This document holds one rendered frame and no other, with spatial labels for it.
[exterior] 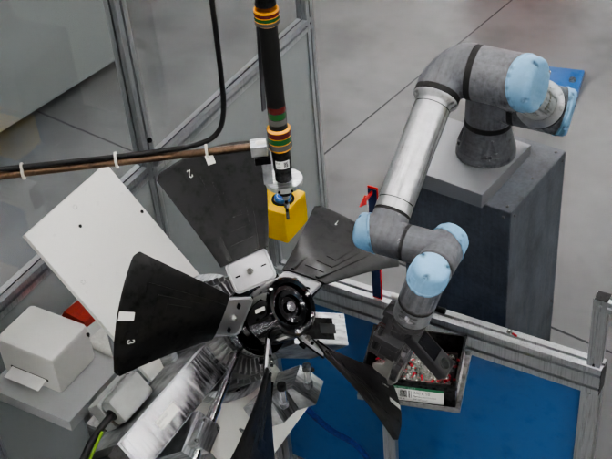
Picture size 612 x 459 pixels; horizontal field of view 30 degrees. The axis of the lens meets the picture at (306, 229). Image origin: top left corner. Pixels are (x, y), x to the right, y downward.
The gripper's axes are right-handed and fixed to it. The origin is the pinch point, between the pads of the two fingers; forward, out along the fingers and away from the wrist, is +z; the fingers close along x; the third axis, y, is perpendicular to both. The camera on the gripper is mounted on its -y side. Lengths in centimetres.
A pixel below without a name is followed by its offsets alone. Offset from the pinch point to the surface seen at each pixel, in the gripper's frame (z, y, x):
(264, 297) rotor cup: -21.2, 27.0, 15.1
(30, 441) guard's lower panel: 66, 75, 22
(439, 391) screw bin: 9.3, -8.2, -11.2
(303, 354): 10.5, 21.0, -2.0
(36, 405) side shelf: 33, 67, 31
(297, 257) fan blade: -12.6, 29.7, -5.4
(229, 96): 26, 87, -80
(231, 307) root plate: -19.3, 31.2, 19.6
